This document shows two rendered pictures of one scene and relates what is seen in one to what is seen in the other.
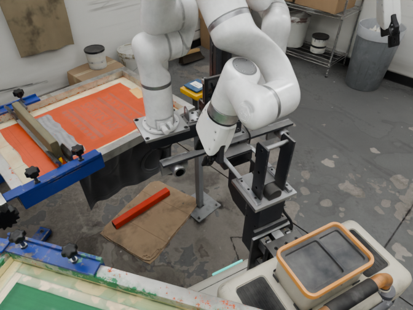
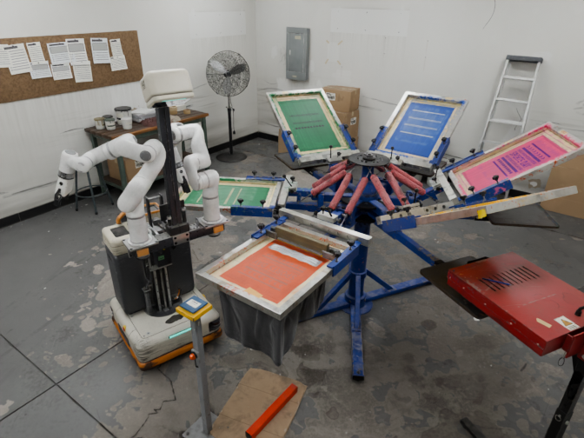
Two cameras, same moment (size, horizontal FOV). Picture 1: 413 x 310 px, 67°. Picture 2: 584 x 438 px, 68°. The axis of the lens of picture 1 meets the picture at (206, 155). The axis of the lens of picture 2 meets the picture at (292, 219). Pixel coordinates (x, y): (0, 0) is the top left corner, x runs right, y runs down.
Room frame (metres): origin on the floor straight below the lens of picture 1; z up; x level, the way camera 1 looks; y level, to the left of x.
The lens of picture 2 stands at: (3.24, 0.22, 2.34)
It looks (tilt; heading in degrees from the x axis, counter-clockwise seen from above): 27 degrees down; 170
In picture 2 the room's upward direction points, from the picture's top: 1 degrees clockwise
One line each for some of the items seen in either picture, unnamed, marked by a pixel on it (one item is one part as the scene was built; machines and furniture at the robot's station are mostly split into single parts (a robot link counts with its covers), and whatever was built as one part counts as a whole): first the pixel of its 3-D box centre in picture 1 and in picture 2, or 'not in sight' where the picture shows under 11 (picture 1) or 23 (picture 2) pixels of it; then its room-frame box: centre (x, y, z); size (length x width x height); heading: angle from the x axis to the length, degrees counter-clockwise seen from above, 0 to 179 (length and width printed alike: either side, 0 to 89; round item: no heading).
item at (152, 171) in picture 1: (126, 162); not in sight; (1.06, 0.37, 0.79); 0.46 x 0.09 x 0.33; 134
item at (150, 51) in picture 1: (156, 57); (208, 183); (0.89, 0.15, 1.37); 0.13 x 0.10 x 0.16; 126
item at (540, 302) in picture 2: not in sight; (527, 299); (1.79, 1.64, 1.06); 0.61 x 0.46 x 0.12; 14
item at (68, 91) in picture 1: (85, 118); (281, 262); (1.16, 0.54, 0.97); 0.79 x 0.58 x 0.04; 134
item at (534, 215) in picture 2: not in sight; (454, 213); (0.60, 1.94, 0.91); 1.34 x 0.40 x 0.08; 74
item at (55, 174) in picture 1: (62, 176); (268, 231); (0.79, 0.51, 0.98); 0.30 x 0.05 x 0.07; 134
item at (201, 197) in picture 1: (198, 155); (202, 374); (1.47, 0.05, 0.48); 0.22 x 0.22 x 0.96; 44
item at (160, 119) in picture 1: (160, 106); (209, 207); (0.87, 0.15, 1.21); 0.16 x 0.13 x 0.15; 27
